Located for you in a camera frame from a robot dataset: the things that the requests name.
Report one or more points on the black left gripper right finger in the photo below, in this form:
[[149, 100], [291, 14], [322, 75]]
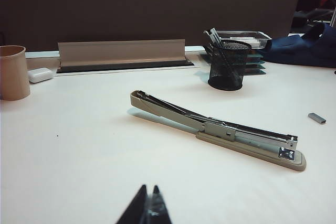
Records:
[[160, 208]]

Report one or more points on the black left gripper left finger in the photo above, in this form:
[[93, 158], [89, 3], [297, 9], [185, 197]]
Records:
[[136, 208]]

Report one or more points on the grey staple strip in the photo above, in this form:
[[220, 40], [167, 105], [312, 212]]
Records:
[[317, 118]]

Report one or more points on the beige long-reach stapler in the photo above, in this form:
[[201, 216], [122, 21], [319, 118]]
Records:
[[223, 132]]

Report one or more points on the black mesh pen cup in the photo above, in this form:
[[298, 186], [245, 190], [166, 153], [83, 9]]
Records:
[[228, 66]]

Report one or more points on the pen with clear cap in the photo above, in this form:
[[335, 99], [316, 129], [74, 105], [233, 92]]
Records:
[[216, 35], [208, 36]]

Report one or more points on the beige paper cup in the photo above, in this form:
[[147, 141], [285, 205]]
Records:
[[13, 74]]

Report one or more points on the brown desk partition panel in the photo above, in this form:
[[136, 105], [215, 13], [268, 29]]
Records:
[[144, 6]]

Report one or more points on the blue rubber slipper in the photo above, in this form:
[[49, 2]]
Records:
[[319, 31], [288, 51]]

